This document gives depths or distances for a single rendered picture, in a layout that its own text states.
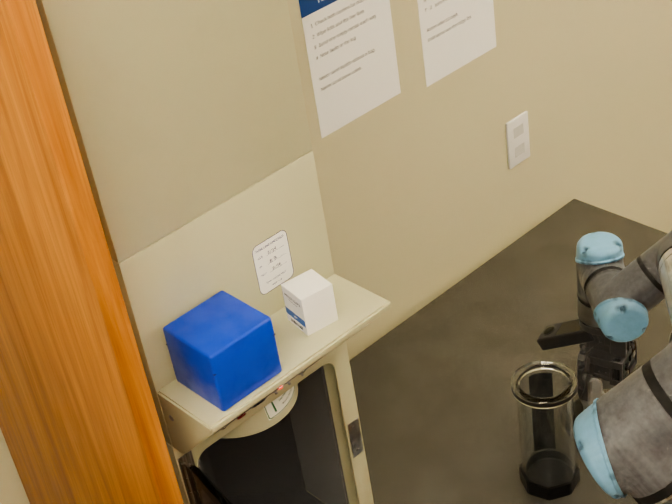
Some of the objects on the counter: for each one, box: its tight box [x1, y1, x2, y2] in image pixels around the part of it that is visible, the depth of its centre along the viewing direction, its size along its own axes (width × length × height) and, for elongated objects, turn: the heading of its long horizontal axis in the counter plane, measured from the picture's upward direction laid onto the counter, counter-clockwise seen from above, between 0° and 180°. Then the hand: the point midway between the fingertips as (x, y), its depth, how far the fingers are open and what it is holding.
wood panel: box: [0, 0, 184, 504], centre depth 158 cm, size 49×3×140 cm, turn 55°
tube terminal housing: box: [112, 150, 374, 504], centre depth 185 cm, size 25×32×77 cm
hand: (591, 402), depth 218 cm, fingers closed on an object, 3 cm apart
